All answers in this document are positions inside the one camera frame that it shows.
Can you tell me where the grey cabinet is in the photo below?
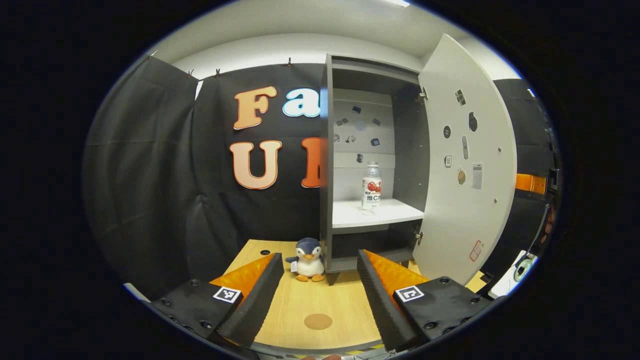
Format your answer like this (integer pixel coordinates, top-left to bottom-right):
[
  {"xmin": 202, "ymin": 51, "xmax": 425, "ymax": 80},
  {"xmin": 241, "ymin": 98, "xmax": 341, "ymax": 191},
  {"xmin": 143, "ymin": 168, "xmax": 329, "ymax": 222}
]
[{"xmin": 319, "ymin": 54, "xmax": 432, "ymax": 274}]

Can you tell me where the round brown coaster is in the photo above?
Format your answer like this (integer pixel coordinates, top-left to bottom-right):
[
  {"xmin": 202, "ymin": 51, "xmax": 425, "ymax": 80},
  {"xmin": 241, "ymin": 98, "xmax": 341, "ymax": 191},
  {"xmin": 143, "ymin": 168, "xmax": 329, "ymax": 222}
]
[{"xmin": 304, "ymin": 313, "xmax": 334, "ymax": 331}]

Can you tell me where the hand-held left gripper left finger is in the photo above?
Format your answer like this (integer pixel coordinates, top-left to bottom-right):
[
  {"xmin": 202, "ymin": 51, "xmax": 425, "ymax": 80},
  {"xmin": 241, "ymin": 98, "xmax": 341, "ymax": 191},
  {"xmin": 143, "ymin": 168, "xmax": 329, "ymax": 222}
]
[{"xmin": 141, "ymin": 252, "xmax": 285, "ymax": 353}]

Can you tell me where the penguin plush toy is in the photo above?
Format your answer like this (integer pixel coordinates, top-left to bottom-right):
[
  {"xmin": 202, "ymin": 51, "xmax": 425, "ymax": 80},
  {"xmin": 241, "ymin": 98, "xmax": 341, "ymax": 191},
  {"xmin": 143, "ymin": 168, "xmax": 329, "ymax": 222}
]
[{"xmin": 285, "ymin": 237, "xmax": 326, "ymax": 283}]

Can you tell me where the clear plastic bottle red label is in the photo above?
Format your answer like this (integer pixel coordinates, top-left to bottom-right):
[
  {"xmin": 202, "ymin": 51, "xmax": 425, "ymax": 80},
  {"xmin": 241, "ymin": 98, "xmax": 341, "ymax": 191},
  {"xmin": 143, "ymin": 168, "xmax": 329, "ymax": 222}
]
[{"xmin": 361, "ymin": 161, "xmax": 383, "ymax": 212}]

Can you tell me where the white cabinet door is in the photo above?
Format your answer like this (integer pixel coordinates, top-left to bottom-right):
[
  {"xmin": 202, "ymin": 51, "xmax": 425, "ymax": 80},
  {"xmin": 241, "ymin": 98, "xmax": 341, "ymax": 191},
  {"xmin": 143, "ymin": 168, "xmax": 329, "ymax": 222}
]
[{"xmin": 412, "ymin": 33, "xmax": 518, "ymax": 286}]

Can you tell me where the pale grey rounded object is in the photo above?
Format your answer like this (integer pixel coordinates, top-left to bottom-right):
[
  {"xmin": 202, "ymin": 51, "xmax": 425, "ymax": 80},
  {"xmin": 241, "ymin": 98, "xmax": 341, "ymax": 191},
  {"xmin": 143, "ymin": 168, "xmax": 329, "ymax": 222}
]
[{"xmin": 123, "ymin": 282, "xmax": 151, "ymax": 302}]

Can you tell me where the black stand with round base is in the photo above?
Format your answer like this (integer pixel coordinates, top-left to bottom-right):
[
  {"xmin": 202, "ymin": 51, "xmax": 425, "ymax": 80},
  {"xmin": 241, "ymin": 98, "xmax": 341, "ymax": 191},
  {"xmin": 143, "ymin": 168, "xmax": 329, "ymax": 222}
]
[{"xmin": 514, "ymin": 202, "xmax": 552, "ymax": 282}]

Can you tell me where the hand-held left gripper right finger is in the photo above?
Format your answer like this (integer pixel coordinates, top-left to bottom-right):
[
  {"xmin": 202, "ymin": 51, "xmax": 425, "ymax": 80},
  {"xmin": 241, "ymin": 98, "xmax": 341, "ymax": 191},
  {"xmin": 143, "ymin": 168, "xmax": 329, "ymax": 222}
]
[{"xmin": 356, "ymin": 249, "xmax": 496, "ymax": 354}]

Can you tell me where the white side table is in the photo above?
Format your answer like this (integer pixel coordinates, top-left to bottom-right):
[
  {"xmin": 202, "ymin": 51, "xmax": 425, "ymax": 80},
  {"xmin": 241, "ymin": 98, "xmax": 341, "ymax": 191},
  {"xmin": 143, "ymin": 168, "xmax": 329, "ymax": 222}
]
[{"xmin": 491, "ymin": 250, "xmax": 539, "ymax": 299}]

